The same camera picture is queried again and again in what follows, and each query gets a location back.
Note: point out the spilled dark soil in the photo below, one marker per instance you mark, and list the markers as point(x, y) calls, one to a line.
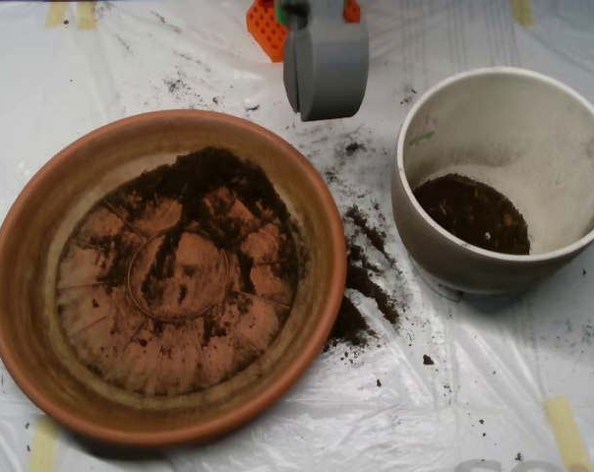
point(351, 319)

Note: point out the dark soil heap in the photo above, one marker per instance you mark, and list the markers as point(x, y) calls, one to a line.
point(469, 216)

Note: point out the small dark red fragment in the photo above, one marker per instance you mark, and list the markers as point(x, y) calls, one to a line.
point(427, 360)

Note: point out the beige masking tape strip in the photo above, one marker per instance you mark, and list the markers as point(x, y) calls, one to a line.
point(567, 432)
point(43, 447)
point(56, 15)
point(86, 17)
point(522, 12)

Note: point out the white plant pot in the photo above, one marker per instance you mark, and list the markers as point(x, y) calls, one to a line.
point(498, 128)

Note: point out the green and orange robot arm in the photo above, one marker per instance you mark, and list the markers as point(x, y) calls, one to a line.
point(265, 29)

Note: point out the dark soil pile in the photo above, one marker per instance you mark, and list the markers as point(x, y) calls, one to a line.
point(213, 167)

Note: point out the clear plastic sheet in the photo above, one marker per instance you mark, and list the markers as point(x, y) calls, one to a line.
point(474, 393)

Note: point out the terracotta plant saucer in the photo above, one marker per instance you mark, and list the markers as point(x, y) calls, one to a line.
point(31, 295)

